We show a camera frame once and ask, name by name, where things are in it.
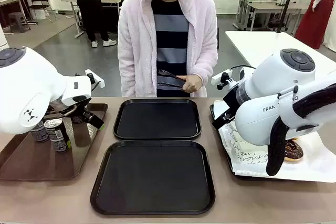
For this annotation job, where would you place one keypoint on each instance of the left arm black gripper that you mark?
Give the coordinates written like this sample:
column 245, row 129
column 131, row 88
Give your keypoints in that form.
column 69, row 110

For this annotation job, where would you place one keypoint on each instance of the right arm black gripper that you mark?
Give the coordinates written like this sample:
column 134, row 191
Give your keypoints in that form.
column 231, row 102

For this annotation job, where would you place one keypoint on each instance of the black serving tongs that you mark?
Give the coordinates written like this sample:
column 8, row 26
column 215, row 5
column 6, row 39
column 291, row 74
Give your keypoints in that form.
column 169, row 77

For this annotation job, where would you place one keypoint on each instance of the chocolate sprinkled donut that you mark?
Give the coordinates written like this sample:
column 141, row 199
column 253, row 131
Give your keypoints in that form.
column 294, row 151

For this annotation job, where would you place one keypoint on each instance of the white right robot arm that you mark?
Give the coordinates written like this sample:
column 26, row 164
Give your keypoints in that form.
column 265, row 85

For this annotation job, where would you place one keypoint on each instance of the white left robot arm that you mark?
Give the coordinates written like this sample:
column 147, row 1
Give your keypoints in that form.
column 26, row 90

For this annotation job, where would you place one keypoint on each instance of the person's right forearm pink sleeve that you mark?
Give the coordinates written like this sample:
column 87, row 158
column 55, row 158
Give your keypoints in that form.
column 127, row 74

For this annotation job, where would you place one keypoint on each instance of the person's left forearm pink sleeve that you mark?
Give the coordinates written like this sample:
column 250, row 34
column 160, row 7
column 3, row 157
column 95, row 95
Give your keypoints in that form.
column 207, row 69

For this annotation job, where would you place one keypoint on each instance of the person's left hand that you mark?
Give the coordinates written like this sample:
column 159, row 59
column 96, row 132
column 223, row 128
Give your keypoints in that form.
column 193, row 83

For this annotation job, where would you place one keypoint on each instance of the black tray under paper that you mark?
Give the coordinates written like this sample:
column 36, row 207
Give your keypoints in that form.
column 228, row 157

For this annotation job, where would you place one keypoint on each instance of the white script printed paper sheet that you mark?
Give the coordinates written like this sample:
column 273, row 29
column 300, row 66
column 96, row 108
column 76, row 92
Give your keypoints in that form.
column 249, row 161

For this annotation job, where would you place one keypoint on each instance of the black square serving tray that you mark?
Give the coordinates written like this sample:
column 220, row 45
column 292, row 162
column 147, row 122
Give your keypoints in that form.
column 153, row 176
column 157, row 119

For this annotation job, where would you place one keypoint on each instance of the white side table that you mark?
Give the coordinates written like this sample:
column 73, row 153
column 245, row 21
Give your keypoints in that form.
column 252, row 43

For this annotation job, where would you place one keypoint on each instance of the person in pink fleece jacket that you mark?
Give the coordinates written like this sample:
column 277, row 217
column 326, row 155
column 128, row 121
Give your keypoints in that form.
column 136, row 37

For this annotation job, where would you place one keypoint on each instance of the grey workbench with metal legs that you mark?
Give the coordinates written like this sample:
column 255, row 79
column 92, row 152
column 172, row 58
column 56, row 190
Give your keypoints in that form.
column 71, row 1

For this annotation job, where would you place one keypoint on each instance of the grey lab desk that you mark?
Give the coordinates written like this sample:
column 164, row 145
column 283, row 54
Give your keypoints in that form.
column 273, row 7

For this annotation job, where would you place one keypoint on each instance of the dark plastic stool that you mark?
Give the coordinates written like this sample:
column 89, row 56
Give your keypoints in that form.
column 19, row 20

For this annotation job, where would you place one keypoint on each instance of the black office chair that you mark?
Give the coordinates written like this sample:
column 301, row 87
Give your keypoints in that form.
column 39, row 1

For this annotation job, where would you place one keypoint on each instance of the red dress on mannequin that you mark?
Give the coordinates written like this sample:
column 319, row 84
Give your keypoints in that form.
column 315, row 22

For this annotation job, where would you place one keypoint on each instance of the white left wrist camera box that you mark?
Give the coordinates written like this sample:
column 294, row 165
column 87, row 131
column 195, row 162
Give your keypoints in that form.
column 95, row 78

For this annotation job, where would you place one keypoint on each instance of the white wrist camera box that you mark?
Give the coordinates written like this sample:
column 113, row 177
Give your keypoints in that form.
column 95, row 78
column 221, row 77

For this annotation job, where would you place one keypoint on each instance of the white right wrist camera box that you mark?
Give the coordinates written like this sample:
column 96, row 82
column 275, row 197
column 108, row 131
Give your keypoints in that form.
column 221, row 77

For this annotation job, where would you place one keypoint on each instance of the black camera stand pole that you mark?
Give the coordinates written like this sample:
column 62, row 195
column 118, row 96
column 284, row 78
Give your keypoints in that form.
column 287, row 3

